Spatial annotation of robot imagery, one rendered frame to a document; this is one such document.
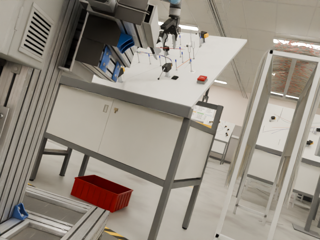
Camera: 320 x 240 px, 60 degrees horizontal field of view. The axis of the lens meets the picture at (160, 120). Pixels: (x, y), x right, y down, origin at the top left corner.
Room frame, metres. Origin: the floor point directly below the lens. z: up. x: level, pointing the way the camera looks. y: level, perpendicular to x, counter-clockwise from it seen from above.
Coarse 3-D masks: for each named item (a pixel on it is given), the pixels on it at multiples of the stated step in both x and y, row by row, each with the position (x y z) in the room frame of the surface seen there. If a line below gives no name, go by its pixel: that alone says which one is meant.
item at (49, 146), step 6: (48, 144) 2.63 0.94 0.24; (54, 144) 2.73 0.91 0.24; (48, 150) 2.44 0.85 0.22; (54, 150) 2.50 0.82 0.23; (60, 150) 2.56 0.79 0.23; (66, 150) 2.62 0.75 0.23; (66, 156) 2.61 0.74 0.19; (66, 162) 2.61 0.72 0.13; (66, 168) 2.63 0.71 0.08; (60, 174) 2.61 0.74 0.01
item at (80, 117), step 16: (64, 96) 2.17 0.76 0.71; (80, 96) 2.09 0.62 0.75; (96, 96) 2.02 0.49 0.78; (64, 112) 2.15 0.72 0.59; (80, 112) 2.07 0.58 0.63; (96, 112) 2.00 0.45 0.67; (48, 128) 2.20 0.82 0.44; (64, 128) 2.12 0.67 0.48; (80, 128) 2.05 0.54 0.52; (96, 128) 1.98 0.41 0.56; (80, 144) 2.03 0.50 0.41; (96, 144) 1.96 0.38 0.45
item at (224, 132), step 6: (210, 120) 11.19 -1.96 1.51; (222, 120) 11.13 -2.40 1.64; (222, 126) 10.91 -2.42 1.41; (228, 126) 10.89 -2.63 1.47; (234, 126) 10.86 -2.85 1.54; (216, 132) 10.72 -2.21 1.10; (222, 132) 10.69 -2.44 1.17; (228, 132) 10.66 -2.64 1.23; (216, 138) 10.52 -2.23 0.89; (222, 138) 10.49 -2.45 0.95; (228, 138) 10.46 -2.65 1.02; (216, 144) 10.44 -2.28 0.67; (222, 144) 10.36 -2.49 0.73; (228, 144) 10.81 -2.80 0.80; (216, 150) 10.42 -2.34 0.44; (222, 150) 10.34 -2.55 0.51; (222, 156) 10.30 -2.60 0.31; (222, 162) 10.81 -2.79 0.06
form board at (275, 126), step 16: (272, 112) 4.76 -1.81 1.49; (288, 112) 4.72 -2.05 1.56; (272, 128) 4.51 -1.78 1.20; (288, 128) 4.48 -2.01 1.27; (256, 144) 4.26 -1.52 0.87; (272, 144) 4.28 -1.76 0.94; (256, 160) 4.25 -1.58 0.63; (272, 160) 4.17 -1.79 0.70; (304, 160) 4.00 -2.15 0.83; (256, 176) 4.23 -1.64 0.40; (272, 176) 4.15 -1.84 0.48; (304, 176) 4.00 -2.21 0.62; (304, 192) 3.96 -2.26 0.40
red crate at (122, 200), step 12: (84, 180) 2.30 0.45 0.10; (96, 180) 2.42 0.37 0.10; (108, 180) 2.39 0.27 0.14; (72, 192) 2.17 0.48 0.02; (84, 192) 2.14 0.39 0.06; (96, 192) 2.11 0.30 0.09; (108, 192) 2.08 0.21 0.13; (120, 192) 2.34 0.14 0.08; (96, 204) 2.09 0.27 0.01; (108, 204) 2.07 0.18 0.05; (120, 204) 2.16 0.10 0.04
